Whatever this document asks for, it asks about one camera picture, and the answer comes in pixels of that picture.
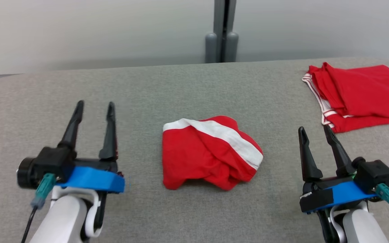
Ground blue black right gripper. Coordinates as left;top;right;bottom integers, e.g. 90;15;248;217
298;125;381;243

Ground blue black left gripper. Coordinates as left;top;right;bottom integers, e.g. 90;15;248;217
55;100;126;224

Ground red Bulls jersey white sleeves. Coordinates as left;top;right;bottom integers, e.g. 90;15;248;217
302;62;389;133

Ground red shorts with white stripe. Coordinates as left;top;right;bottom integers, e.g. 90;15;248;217
162;115;264;191

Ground teal left camera connector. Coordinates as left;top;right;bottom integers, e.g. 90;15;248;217
30;173;57;210

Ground black left camera cable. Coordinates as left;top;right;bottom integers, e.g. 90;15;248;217
21;206;38;243

